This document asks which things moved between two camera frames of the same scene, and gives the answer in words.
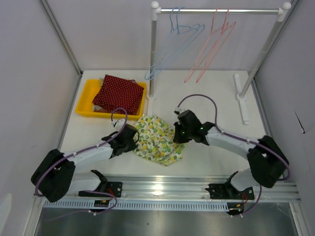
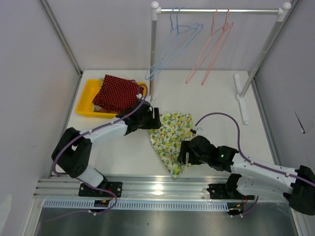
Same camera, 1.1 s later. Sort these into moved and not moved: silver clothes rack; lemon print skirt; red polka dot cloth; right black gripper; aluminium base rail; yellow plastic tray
Moved: right black gripper; lemon print skirt
Not moved: silver clothes rack; aluminium base rail; yellow plastic tray; red polka dot cloth
